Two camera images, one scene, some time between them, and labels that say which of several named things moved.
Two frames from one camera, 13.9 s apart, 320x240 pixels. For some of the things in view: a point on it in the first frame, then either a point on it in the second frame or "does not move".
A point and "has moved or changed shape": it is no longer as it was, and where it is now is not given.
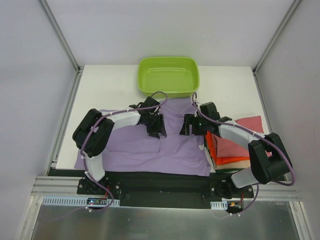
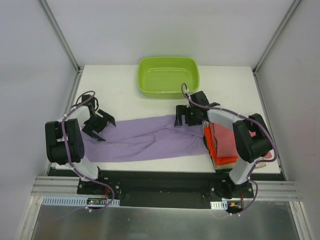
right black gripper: (189, 124) -> (186, 116)
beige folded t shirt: (235, 165) does not move
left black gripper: (157, 124) -> (99, 122)
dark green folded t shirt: (225, 170) does not move
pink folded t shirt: (228, 147) does not move
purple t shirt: (136, 152) has moved or changed shape
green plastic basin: (176, 76) does not move
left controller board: (78, 201) does not move
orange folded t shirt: (211, 142) does not move
